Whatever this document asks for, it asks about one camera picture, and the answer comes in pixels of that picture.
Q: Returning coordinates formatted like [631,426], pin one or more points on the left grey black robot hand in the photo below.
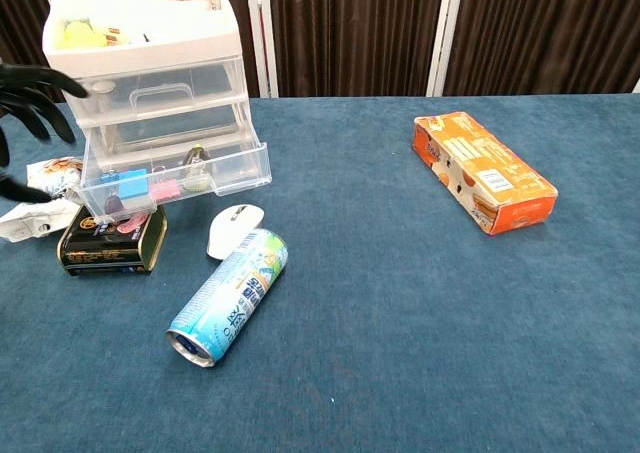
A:
[30,80]

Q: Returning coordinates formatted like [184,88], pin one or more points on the clear drawer with white object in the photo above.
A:
[215,80]

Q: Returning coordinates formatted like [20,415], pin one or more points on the orange cardboard snack box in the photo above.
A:
[480,168]

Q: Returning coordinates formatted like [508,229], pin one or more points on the yellow round toy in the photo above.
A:
[82,37]

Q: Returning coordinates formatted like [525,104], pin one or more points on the white round plastic object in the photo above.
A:
[102,86]

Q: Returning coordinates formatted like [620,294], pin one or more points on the small orange white packet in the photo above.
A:
[117,37]

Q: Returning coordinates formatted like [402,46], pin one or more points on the white crumpled snack bag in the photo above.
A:
[30,220]

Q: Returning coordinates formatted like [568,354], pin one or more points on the dark round small object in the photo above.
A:
[113,206]

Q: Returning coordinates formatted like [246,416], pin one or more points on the blue rectangular block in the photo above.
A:
[135,190]

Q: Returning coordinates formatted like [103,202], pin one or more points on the black rectangular food tin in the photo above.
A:
[110,250]

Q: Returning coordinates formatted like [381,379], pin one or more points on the white computer mouse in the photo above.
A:
[230,228]

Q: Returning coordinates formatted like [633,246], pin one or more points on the blue white beverage can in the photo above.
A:
[235,293]

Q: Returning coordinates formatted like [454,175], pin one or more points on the dark brown curtain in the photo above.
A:
[350,23]

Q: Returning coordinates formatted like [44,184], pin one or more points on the blue velvet tablecloth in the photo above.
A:
[400,323]

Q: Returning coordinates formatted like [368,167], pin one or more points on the white plastic drawer organizer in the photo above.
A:
[145,53]

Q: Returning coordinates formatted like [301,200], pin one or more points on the white partition frame post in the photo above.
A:
[262,33]
[445,33]

